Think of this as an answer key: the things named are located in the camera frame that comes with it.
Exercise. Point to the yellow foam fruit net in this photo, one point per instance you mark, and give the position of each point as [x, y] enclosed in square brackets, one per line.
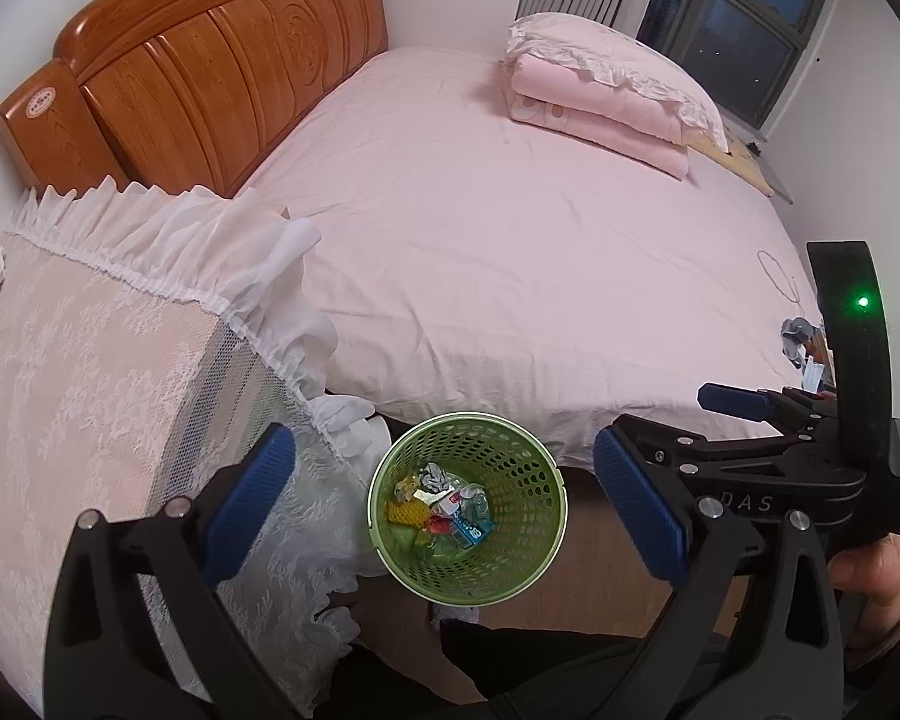
[409, 514]

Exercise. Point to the light wooden board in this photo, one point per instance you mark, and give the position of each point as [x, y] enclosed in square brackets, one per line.
[742, 165]

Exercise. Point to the blue and white milk carton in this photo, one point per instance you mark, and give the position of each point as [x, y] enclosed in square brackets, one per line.
[469, 530]

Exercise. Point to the newspaper ball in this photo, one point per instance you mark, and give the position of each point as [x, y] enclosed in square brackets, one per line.
[435, 476]

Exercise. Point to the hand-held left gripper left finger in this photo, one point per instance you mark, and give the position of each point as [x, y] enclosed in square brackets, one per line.
[247, 502]

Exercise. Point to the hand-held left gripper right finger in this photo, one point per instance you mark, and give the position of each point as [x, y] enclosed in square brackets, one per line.
[637, 510]

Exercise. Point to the carved wooden headboard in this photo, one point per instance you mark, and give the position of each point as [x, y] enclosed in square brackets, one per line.
[195, 67]

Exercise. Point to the yellow cartoon wrapper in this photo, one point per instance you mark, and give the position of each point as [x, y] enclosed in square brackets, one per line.
[424, 538]

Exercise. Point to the clear plastic bottle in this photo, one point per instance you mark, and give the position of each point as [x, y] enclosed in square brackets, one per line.
[476, 499]

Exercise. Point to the pink bed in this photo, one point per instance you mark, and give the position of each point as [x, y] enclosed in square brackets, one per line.
[532, 277]

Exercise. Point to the beige lace tablecloth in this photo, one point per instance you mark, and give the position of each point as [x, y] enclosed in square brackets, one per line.
[82, 390]

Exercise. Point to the pink folded pillow and quilt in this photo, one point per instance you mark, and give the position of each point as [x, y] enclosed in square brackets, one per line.
[615, 52]

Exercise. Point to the dark window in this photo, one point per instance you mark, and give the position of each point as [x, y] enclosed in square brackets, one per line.
[742, 22]

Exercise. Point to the person's right hand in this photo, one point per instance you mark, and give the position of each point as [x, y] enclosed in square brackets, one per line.
[874, 585]

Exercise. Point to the grey cloth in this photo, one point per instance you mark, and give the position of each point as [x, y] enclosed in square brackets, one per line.
[799, 337]

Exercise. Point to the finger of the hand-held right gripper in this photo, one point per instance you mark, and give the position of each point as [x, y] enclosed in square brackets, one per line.
[720, 450]
[735, 399]

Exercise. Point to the green plastic waste basket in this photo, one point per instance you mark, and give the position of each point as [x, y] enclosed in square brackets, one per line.
[525, 562]

